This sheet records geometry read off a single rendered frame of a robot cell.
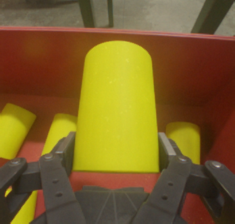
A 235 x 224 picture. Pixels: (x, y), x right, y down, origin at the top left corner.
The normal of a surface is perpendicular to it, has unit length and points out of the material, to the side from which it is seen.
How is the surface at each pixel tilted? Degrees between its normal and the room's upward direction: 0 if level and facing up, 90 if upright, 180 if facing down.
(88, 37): 90
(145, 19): 0
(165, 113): 0
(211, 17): 90
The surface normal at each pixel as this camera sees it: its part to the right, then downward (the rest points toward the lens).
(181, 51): -0.08, 0.91
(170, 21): -0.02, -0.39
